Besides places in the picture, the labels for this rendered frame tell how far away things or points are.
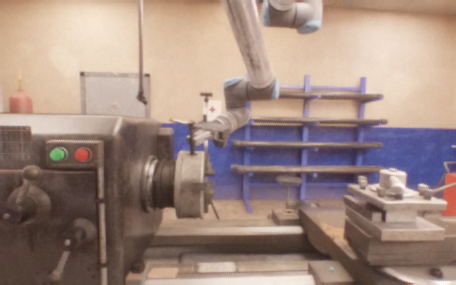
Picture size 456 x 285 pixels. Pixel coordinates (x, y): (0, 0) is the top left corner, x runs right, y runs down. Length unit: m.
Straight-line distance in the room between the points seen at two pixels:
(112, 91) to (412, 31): 5.33
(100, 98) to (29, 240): 3.60
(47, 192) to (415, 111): 5.26
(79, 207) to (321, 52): 4.21
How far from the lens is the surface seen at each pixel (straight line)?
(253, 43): 0.73
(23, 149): 0.74
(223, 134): 0.82
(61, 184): 0.69
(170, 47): 4.11
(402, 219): 0.77
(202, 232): 1.07
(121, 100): 4.11
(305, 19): 1.01
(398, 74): 5.15
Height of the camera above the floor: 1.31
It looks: 4 degrees down
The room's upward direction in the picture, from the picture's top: 1 degrees clockwise
